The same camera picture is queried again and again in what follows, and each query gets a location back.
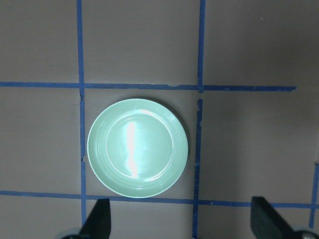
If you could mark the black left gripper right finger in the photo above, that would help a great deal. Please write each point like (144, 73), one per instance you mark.
(267, 223)

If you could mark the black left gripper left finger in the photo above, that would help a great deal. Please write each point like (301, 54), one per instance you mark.
(98, 224)

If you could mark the green plate near left arm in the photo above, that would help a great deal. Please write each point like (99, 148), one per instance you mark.
(137, 148)

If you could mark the brown grid table mat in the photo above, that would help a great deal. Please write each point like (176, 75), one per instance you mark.
(241, 75)

